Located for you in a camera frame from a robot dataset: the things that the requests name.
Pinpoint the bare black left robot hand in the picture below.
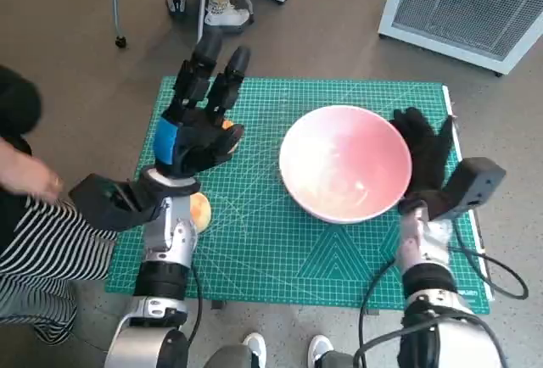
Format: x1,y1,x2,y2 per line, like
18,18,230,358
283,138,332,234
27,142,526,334
152,28,254,181

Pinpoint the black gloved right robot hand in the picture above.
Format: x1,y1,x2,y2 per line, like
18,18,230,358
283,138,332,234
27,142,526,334
388,106,456,200

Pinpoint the person's hand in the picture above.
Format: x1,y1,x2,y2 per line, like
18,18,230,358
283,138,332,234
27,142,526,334
0,137,66,200

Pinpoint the long braided toy bread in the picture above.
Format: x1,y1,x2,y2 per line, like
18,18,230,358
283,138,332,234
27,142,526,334
220,119,244,153

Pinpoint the round toy bread bun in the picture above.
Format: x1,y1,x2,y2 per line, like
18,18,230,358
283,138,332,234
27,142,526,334
189,192,213,232

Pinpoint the pink bowl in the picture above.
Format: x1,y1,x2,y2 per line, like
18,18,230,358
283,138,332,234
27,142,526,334
278,104,413,225

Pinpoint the thin white board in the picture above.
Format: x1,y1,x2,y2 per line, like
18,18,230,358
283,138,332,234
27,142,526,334
440,83,495,301

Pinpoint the green cutting mat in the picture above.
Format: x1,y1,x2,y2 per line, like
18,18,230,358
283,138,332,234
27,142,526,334
104,75,491,315

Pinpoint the silver metal pole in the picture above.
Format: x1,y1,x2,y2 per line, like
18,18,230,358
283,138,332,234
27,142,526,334
195,0,212,43

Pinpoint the large white mesh-front cabinet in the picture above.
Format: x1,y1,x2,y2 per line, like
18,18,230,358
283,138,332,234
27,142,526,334
378,0,543,76

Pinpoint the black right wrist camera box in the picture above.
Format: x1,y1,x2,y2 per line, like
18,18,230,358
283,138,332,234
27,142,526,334
426,156,508,221

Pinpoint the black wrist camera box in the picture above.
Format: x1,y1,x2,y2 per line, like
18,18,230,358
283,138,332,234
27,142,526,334
426,156,508,221
68,172,165,233

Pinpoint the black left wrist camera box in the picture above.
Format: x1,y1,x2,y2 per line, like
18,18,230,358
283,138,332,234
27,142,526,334
68,172,165,233

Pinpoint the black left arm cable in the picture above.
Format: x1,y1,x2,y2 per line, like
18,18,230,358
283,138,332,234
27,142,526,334
186,264,204,346

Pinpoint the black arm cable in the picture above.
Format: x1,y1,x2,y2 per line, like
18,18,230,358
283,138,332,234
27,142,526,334
186,264,204,346
352,257,400,368
447,210,530,300

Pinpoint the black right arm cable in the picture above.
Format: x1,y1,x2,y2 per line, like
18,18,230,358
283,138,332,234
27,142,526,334
447,210,530,300
352,257,400,368

